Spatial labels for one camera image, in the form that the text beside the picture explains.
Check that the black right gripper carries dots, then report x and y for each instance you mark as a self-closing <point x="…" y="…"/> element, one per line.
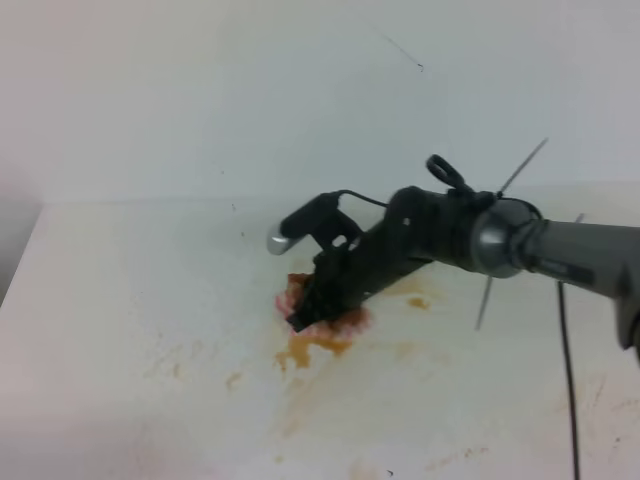
<point x="345" y="276"/>

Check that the pink striped white rag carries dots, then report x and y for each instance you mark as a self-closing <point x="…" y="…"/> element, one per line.
<point x="343" y="328"/>

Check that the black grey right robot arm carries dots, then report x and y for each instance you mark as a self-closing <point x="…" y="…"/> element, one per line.
<point x="480" y="233"/>

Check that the brown coffee puddle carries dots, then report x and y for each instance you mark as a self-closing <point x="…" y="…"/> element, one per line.
<point x="298" y="350"/>

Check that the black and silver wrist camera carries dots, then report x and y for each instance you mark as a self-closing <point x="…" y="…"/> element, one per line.
<point x="320" y="218"/>

